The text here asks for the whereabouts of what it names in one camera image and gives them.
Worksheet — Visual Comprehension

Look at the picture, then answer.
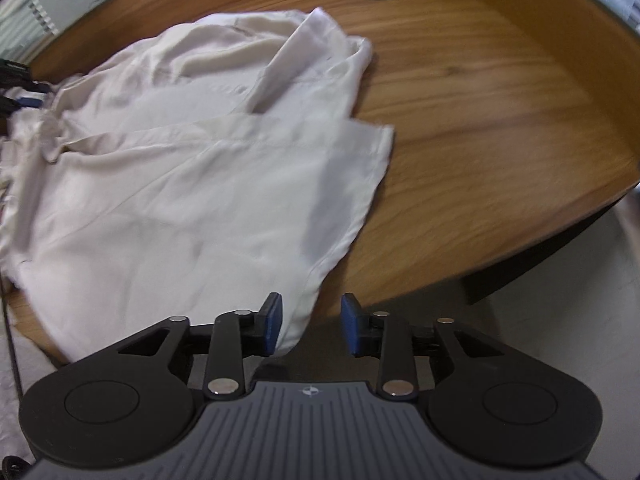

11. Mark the black floor cable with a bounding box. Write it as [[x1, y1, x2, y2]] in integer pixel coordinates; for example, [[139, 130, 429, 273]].
[[0, 275, 26, 398]]

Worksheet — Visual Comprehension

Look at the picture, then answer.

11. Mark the white satin shirt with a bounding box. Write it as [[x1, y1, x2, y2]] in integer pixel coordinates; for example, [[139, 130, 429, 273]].
[[0, 6, 396, 363]]

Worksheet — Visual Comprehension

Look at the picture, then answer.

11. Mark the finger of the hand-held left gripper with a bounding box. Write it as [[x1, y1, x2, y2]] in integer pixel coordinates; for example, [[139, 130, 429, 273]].
[[0, 77, 51, 113]]

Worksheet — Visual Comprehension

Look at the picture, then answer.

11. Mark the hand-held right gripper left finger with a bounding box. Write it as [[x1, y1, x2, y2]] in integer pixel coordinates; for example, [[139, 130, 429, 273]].
[[118, 292, 284, 402]]

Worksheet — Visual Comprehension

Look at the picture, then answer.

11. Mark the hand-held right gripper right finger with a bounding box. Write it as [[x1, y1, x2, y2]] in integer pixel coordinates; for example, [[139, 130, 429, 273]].
[[340, 292, 503, 402]]

